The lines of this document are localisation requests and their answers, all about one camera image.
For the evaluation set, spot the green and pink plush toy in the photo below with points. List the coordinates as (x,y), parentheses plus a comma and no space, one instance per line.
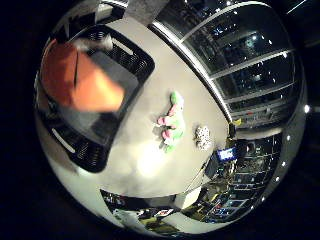
(175,123)

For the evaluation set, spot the small yellow object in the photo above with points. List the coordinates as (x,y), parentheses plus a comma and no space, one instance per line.
(237,122)

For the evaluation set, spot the black plastic basket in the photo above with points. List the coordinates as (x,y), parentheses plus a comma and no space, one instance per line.
(133,63)

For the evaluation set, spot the open black laptop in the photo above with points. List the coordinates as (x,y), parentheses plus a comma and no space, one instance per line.
(226,154)

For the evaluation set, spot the white brown-spotted plush toy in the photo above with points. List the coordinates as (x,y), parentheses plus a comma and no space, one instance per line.
(203,136)

